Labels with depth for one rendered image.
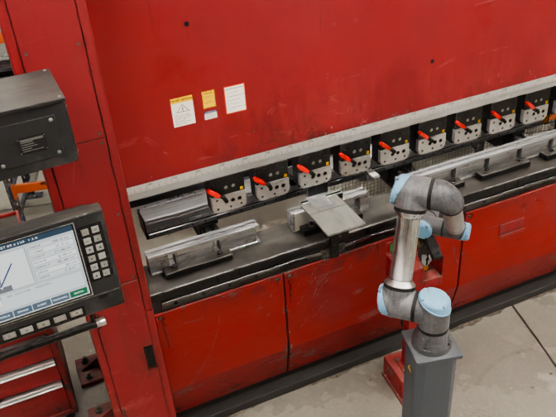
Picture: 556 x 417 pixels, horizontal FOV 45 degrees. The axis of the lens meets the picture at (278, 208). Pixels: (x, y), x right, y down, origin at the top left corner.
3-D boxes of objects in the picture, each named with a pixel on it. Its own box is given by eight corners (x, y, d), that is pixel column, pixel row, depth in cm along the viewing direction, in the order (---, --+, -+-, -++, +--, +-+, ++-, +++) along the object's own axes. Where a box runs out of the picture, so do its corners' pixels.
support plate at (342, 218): (328, 237, 280) (328, 235, 279) (300, 207, 300) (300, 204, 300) (366, 225, 285) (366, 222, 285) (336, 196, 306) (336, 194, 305)
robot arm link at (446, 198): (467, 178, 232) (472, 222, 276) (436, 173, 236) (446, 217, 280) (461, 208, 229) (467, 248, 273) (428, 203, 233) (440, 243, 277)
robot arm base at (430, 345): (458, 352, 250) (460, 333, 244) (419, 360, 248) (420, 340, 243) (443, 325, 262) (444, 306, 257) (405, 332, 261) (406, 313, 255)
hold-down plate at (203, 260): (166, 280, 281) (165, 275, 279) (163, 273, 285) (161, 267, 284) (233, 259, 290) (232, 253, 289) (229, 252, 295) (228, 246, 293)
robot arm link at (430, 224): (440, 227, 268) (446, 212, 276) (412, 222, 272) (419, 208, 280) (438, 243, 273) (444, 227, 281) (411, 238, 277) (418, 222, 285)
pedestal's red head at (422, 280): (401, 294, 296) (403, 262, 286) (385, 274, 309) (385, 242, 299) (442, 283, 301) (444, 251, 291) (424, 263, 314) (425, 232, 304)
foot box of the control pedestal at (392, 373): (404, 409, 326) (405, 391, 320) (381, 373, 346) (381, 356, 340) (440, 396, 331) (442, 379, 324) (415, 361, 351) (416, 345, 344)
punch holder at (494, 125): (488, 135, 323) (492, 103, 314) (477, 128, 329) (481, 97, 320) (514, 127, 327) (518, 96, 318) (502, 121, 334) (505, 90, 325)
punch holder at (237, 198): (213, 215, 280) (208, 180, 271) (207, 205, 286) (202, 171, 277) (246, 205, 284) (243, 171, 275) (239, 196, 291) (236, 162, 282)
